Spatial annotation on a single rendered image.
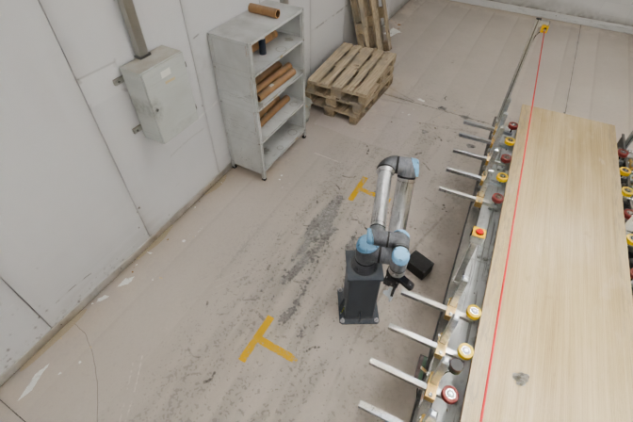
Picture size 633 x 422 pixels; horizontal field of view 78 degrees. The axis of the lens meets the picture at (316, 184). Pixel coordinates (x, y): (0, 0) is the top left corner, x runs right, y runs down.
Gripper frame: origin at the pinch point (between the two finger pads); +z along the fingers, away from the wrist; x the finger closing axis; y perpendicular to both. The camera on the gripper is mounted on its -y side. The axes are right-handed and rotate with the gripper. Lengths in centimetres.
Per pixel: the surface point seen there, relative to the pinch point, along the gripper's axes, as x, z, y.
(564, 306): -42, 4, -89
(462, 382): 16, 32, -52
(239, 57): -116, -46, 192
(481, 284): -55, 32, -47
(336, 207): -119, 94, 95
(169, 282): 29, 94, 181
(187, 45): -92, -58, 225
